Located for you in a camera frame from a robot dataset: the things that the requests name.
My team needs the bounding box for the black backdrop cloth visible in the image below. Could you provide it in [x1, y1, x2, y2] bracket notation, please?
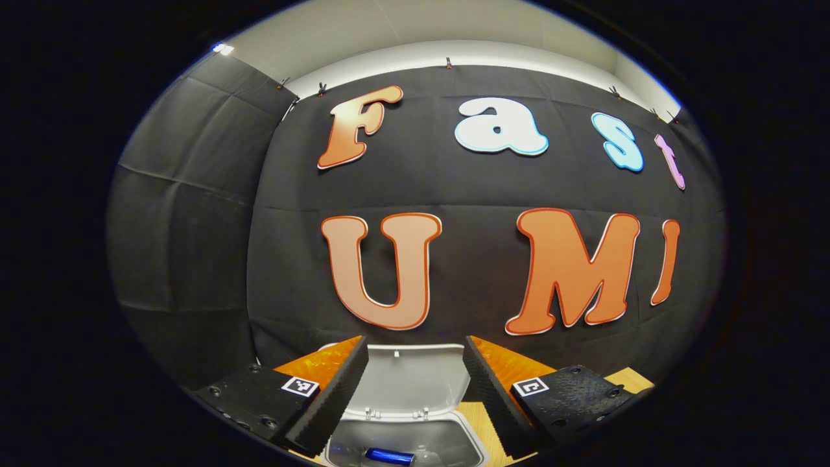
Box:
[107, 52, 726, 403]

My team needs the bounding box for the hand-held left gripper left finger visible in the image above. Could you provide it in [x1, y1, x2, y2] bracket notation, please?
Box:
[195, 335, 369, 458]

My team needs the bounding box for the white desktop garbage bin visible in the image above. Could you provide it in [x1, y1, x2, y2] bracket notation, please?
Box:
[321, 342, 490, 467]

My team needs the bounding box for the wooden desktop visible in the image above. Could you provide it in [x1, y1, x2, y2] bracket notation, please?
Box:
[285, 366, 654, 467]

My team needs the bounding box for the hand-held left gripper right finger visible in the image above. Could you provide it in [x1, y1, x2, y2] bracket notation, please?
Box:
[462, 335, 639, 458]

